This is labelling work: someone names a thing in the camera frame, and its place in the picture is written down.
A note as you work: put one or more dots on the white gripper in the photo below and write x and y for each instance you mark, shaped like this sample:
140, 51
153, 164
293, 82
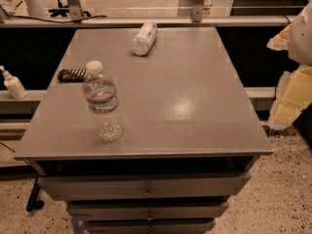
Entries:
302, 40

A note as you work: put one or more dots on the clear plastic water bottle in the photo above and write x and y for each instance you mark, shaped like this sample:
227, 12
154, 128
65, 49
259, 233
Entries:
101, 96

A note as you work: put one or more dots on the white plastic bottle lying down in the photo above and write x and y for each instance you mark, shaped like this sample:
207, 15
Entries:
144, 39

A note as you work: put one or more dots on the white pump dispenser bottle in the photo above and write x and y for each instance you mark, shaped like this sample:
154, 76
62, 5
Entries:
13, 84

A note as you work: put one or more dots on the grey drawer cabinet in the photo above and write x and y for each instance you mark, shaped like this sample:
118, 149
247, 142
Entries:
190, 135

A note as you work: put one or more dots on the black striped snack bar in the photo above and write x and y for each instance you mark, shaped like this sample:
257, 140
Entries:
72, 75

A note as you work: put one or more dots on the black caster wheel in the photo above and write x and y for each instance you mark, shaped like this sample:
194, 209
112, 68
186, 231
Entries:
34, 203

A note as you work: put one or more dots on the grey metal frame post right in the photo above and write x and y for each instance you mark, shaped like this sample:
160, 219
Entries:
197, 10

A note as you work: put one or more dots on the grey metal frame post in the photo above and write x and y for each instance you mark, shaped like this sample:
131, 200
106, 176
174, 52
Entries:
75, 10
197, 10

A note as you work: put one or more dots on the grey metal frame post left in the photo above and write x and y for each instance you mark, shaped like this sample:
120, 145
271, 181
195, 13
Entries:
75, 10

